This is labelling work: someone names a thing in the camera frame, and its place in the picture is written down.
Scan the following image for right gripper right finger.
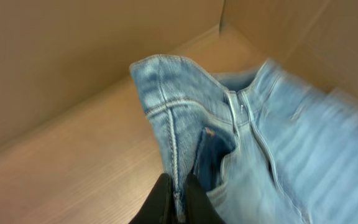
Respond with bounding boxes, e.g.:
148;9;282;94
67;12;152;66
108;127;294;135
184;174;224;224

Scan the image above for light blue denim jeans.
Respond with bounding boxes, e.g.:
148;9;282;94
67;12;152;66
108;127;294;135
130;55;358;223

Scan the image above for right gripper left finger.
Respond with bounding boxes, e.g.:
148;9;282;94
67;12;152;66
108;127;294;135
129;173;175;224

